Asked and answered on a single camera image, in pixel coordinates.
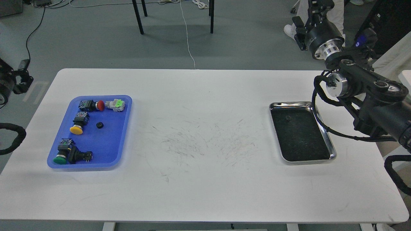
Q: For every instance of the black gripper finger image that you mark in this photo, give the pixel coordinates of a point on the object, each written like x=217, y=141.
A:
x=25, y=78
x=317, y=11
x=301, y=33

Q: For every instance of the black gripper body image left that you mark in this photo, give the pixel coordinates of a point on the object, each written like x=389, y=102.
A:
x=7, y=81

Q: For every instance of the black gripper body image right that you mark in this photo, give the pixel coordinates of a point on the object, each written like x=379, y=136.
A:
x=324, y=40

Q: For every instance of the blue plastic tray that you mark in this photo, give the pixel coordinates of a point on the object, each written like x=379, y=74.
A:
x=105, y=143

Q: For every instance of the silver metal tray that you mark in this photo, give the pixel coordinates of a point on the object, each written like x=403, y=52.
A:
x=303, y=140

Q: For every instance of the person white shoe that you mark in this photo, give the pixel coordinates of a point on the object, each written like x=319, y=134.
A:
x=290, y=31

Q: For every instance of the black equipment case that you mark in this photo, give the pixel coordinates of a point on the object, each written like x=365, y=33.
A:
x=390, y=19

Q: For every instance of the beige cloth cover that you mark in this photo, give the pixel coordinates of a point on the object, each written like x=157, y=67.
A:
x=395, y=64

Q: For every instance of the black chair leg right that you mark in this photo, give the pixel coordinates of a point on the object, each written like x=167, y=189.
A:
x=211, y=14

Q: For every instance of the black chair leg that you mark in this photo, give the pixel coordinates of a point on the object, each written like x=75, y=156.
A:
x=211, y=14
x=137, y=14

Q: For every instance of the black chair leg left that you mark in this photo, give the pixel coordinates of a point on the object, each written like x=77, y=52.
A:
x=137, y=14

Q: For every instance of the red push button switch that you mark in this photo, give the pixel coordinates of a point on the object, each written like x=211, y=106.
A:
x=90, y=105

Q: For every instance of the yellow push button switch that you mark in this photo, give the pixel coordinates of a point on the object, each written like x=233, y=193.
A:
x=79, y=122

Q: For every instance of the green push button switch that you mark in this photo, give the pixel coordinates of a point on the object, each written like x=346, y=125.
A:
x=68, y=152

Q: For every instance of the green white switch module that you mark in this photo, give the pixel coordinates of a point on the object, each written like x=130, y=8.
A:
x=117, y=105

